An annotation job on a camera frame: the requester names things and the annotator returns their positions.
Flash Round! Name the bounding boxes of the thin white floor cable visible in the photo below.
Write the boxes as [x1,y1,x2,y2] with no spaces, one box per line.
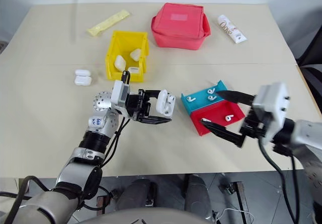
[215,207,253,224]

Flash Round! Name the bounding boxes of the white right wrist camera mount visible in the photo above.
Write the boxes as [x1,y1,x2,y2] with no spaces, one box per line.
[252,82,290,144]

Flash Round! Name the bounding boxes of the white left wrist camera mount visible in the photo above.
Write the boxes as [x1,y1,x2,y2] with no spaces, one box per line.
[110,80,132,117]

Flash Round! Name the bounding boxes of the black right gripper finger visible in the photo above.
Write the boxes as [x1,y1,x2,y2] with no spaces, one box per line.
[215,90,258,107]
[201,119,247,148]

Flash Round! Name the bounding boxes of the red plastic tray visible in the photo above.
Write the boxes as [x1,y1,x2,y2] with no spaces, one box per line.
[190,100,246,137]

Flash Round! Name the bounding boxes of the black chair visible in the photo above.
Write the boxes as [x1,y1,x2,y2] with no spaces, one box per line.
[294,26,322,110]

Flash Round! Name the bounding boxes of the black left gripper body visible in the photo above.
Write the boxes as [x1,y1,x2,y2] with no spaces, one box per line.
[126,89,151,122]

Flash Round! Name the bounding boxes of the thick black shoulder cable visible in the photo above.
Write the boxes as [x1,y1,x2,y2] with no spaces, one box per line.
[0,175,52,224]

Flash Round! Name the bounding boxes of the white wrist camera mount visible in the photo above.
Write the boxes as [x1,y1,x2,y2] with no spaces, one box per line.
[252,82,290,144]
[110,80,132,117]

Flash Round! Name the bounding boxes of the teal plastic tray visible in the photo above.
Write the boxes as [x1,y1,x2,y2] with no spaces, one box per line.
[181,80,228,116]

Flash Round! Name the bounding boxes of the dark rounded shape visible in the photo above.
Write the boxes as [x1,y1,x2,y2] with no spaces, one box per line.
[184,174,212,220]
[116,178,158,212]

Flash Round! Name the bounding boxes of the metal floor stand frame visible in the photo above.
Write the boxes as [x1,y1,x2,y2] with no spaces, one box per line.
[219,180,255,224]

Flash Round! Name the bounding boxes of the white printed tube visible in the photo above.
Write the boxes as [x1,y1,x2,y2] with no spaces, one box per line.
[217,14,249,44]

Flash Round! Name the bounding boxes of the red fabric pouch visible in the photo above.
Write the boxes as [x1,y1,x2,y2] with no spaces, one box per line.
[150,3,211,51]

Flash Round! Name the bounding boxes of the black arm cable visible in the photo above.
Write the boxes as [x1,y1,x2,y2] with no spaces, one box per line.
[258,135,304,224]
[100,70,132,171]

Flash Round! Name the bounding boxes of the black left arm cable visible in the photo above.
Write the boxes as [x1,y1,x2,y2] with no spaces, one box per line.
[100,70,132,171]

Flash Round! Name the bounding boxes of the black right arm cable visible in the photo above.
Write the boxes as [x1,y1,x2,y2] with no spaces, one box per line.
[258,135,304,224]

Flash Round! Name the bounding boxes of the long yellow plastic packet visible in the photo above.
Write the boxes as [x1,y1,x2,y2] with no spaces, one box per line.
[86,9,132,37]

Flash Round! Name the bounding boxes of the yellow plastic bin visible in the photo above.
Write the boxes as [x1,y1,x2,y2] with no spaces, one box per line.
[105,30,150,82]

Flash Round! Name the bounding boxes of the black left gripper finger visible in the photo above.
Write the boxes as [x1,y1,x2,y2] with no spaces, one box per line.
[144,90,164,100]
[137,115,173,125]

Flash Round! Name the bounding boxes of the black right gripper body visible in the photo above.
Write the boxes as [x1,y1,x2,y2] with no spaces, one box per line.
[238,107,267,140]

